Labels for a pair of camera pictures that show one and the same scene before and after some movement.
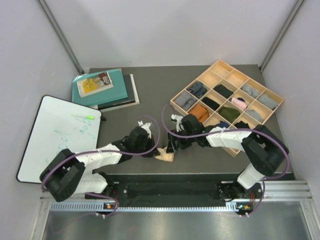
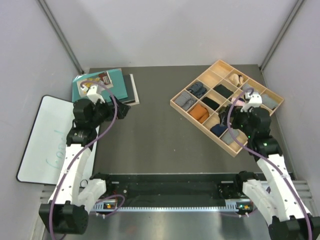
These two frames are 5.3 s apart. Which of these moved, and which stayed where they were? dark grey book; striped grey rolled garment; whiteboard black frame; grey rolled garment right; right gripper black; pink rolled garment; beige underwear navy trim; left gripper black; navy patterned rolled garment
Moved: right gripper black; left gripper black; beige underwear navy trim
Stayed: whiteboard black frame; dark grey book; pink rolled garment; navy patterned rolled garment; striped grey rolled garment; grey rolled garment right
